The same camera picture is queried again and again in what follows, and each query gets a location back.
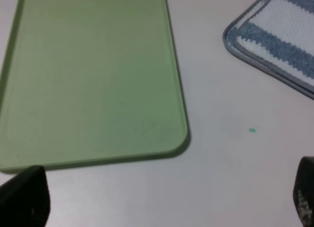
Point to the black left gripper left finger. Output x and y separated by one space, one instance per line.
25 199

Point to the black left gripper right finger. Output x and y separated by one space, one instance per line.
303 191

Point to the blue white striped towel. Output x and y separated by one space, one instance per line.
276 37

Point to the green plastic tray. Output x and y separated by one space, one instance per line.
87 82

